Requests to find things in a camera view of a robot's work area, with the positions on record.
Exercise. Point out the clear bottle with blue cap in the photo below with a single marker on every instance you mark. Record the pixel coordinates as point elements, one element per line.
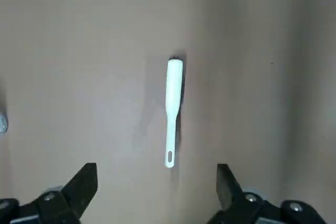
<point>2,125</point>

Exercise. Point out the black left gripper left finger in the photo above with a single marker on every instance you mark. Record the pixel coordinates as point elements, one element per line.
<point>76,195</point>

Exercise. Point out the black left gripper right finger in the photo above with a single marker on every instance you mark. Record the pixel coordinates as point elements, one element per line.
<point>236,203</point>

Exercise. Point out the white hand brush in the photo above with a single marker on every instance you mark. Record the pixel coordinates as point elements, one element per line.
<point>173,90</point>

